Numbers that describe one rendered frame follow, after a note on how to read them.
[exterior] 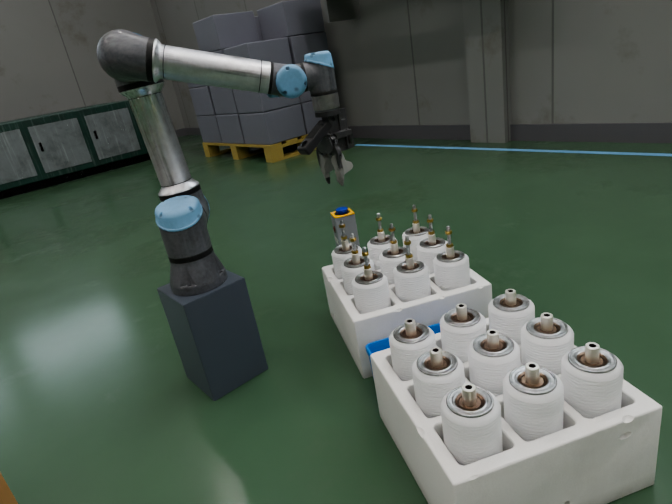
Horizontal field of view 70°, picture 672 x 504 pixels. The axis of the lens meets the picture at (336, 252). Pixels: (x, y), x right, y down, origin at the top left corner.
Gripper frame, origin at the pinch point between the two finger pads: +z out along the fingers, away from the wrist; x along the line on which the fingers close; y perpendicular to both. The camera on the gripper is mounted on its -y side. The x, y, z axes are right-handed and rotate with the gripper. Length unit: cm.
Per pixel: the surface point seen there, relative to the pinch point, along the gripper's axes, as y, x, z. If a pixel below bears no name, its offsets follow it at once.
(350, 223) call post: 11.1, 9.8, 18.6
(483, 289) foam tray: 14, -41, 30
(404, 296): -2.9, -28.0, 28.4
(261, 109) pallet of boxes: 133, 279, -2
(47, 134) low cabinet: -9, 496, -8
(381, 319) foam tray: -12.6, -28.9, 30.5
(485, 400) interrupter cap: -29, -73, 22
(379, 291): -10.1, -26.6, 24.1
